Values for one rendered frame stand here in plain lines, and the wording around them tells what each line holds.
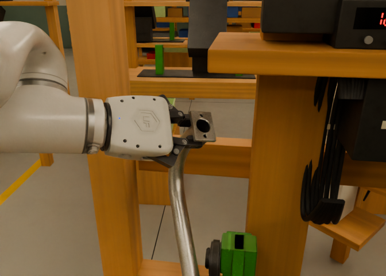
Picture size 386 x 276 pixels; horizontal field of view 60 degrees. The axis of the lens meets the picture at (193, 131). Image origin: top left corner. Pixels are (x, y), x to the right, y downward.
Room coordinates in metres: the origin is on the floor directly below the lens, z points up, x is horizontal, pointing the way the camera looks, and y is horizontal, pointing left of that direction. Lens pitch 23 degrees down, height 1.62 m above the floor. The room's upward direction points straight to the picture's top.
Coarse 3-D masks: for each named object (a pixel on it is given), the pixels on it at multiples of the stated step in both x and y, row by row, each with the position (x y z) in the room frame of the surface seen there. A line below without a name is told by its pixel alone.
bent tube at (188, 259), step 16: (192, 112) 0.53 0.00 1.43; (208, 112) 0.55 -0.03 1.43; (192, 128) 0.51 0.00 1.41; (208, 128) 0.53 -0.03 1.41; (176, 160) 0.57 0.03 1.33; (176, 176) 0.56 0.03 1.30; (176, 192) 0.54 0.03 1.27; (176, 208) 0.52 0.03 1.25; (176, 224) 0.50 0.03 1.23; (176, 240) 0.48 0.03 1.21; (192, 240) 0.48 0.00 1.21; (192, 256) 0.45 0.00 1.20; (192, 272) 0.43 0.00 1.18
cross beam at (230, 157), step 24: (216, 144) 0.75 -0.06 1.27; (240, 144) 0.75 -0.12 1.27; (336, 144) 0.75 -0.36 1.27; (144, 168) 0.78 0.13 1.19; (168, 168) 0.77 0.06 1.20; (192, 168) 0.76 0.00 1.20; (216, 168) 0.75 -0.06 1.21; (240, 168) 0.74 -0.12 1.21; (360, 168) 0.70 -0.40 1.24; (384, 168) 0.69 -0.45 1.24
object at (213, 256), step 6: (216, 240) 0.54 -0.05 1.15; (216, 246) 0.52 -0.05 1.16; (210, 252) 0.51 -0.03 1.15; (216, 252) 0.51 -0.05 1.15; (210, 258) 0.51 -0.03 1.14; (216, 258) 0.50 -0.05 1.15; (210, 264) 0.50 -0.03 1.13; (216, 264) 0.50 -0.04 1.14; (210, 270) 0.50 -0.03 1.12; (216, 270) 0.49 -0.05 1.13
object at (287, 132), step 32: (96, 0) 0.69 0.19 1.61; (96, 32) 0.69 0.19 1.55; (96, 64) 0.70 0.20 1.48; (128, 64) 0.77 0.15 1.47; (96, 96) 0.70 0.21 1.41; (256, 96) 0.68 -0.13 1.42; (288, 96) 0.64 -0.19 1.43; (256, 128) 0.65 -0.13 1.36; (288, 128) 0.64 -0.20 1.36; (320, 128) 0.63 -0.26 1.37; (96, 160) 0.70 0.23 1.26; (128, 160) 0.72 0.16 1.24; (256, 160) 0.65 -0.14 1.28; (288, 160) 0.64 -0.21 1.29; (96, 192) 0.70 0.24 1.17; (128, 192) 0.70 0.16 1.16; (256, 192) 0.65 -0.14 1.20; (288, 192) 0.64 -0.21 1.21; (96, 224) 0.70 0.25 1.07; (128, 224) 0.69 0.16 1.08; (256, 224) 0.64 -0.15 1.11; (288, 224) 0.63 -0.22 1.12; (128, 256) 0.69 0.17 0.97; (288, 256) 0.63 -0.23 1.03
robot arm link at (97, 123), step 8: (88, 104) 0.45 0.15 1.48; (96, 104) 0.46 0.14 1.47; (88, 112) 0.44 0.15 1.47; (96, 112) 0.44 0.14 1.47; (104, 112) 0.45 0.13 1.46; (88, 120) 0.43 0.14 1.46; (96, 120) 0.44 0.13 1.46; (104, 120) 0.44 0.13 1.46; (88, 128) 0.43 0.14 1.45; (96, 128) 0.43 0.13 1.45; (104, 128) 0.44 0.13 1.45; (88, 136) 0.43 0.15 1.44; (96, 136) 0.43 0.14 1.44; (104, 136) 0.44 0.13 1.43; (88, 144) 0.43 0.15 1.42; (96, 144) 0.43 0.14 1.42; (104, 144) 0.45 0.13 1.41; (88, 152) 0.43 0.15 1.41; (96, 152) 0.43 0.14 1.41
